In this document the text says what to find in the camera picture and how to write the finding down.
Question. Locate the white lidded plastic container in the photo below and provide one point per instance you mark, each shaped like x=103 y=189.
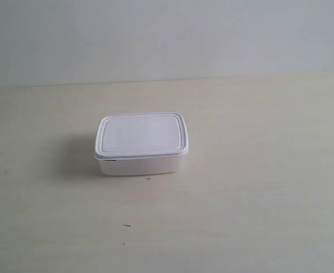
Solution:
x=141 y=144

